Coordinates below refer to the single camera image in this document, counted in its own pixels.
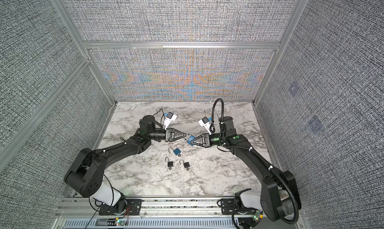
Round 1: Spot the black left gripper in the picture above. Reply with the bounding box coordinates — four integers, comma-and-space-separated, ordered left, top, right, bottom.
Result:
148, 128, 186, 144

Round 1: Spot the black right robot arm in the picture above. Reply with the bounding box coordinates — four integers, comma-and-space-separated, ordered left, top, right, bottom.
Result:
189, 116, 302, 225

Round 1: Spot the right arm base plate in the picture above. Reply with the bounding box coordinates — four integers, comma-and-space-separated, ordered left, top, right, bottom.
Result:
217, 198, 263, 216

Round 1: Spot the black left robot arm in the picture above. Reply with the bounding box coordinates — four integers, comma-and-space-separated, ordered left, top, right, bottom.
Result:
64, 115, 186, 206

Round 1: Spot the blue padlock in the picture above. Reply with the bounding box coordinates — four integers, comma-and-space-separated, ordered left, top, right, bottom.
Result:
187, 136, 195, 146
168, 148, 182, 157

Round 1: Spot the aluminium front rail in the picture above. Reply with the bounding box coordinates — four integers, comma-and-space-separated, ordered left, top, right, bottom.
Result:
53, 195, 310, 229

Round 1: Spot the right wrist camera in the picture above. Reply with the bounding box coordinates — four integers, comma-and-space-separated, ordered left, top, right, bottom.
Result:
198, 117, 215, 135

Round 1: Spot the black corrugated cable conduit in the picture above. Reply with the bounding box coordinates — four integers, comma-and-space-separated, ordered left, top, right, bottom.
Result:
211, 98, 302, 225

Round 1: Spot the black padlock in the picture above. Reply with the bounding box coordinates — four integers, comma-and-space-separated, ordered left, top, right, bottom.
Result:
179, 160, 190, 171
165, 157, 174, 170

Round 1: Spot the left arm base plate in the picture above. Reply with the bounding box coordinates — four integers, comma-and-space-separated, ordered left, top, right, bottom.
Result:
99, 199, 143, 217

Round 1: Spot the black padlock right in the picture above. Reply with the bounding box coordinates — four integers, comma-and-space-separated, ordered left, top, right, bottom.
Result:
179, 160, 190, 171

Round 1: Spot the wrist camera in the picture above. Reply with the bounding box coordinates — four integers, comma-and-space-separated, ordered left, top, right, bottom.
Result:
163, 112, 177, 130
198, 117, 215, 135

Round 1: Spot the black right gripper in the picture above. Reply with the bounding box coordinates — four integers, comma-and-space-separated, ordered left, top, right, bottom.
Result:
191, 133, 227, 149

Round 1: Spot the black padlock left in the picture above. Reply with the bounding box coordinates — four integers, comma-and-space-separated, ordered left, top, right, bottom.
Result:
165, 157, 174, 170

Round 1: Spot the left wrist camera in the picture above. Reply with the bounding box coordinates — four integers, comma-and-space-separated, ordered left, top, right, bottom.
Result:
163, 112, 177, 130

